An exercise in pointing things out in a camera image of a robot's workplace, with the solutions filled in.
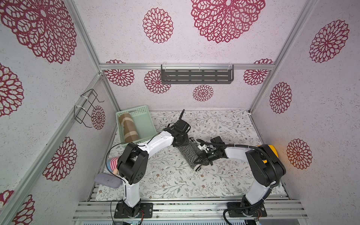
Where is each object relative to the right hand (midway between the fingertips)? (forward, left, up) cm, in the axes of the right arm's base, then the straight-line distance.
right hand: (194, 162), depth 87 cm
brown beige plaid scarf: (+20, +45, +3) cm, 49 cm away
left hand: (+12, +6, +4) cm, 14 cm away
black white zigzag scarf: (+5, +2, +4) cm, 7 cm away
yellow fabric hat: (+14, -56, -5) cm, 57 cm away
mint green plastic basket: (+37, +41, -6) cm, 55 cm away
